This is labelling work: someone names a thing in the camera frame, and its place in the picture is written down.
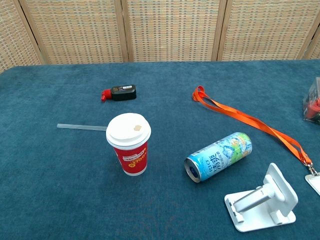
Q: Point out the transparent plastic straw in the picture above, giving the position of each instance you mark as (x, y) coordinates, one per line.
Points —
(75, 126)

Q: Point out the white plastic cup lid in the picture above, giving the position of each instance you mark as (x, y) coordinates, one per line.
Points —
(125, 130)

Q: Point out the red paper cup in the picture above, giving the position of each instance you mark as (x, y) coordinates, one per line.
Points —
(132, 162)

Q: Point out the black bottle with red cap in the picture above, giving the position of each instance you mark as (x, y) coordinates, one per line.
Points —
(123, 93)

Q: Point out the blue drink can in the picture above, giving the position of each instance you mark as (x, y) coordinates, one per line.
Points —
(217, 157)

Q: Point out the woven bamboo folding screen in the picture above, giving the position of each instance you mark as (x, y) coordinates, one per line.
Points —
(175, 30)

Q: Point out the blue table cloth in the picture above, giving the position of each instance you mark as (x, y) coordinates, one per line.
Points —
(50, 200)

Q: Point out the white phone stand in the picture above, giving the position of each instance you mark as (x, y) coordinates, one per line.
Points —
(280, 190)

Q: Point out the white badge holder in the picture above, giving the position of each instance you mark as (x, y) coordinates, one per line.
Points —
(315, 183)

